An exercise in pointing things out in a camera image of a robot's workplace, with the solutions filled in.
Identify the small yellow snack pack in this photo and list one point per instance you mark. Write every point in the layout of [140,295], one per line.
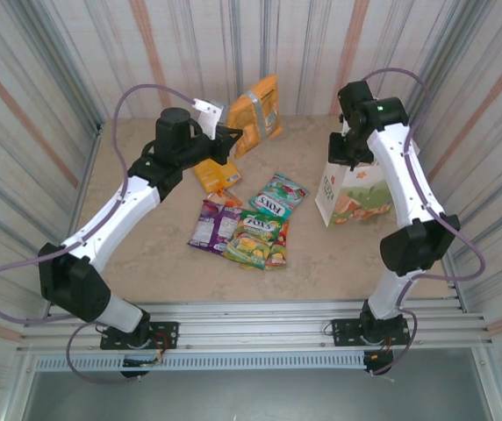
[213,173]

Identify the large orange snack bag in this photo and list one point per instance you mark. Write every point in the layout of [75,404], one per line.
[255,114]

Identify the teal Fox's candy bag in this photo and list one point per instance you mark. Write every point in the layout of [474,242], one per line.
[277,197]

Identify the purple snack bag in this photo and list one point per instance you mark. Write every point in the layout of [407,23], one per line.
[213,226]

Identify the green Fox's candy bag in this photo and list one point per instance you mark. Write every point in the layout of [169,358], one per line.
[253,241]

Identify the illustrated white paper bag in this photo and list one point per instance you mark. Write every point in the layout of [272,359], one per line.
[347,197]

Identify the red Fox's fruits candy bag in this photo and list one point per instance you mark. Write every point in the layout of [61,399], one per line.
[279,250]

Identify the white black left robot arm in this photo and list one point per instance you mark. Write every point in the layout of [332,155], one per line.
[102,228]

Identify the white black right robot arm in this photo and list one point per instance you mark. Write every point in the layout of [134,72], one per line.
[402,175]

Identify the grey metal panel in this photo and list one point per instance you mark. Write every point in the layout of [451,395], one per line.
[251,397]

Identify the aluminium rail frame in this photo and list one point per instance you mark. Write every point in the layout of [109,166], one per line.
[251,322]

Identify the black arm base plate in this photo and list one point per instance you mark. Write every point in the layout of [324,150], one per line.
[345,331]
[167,331]

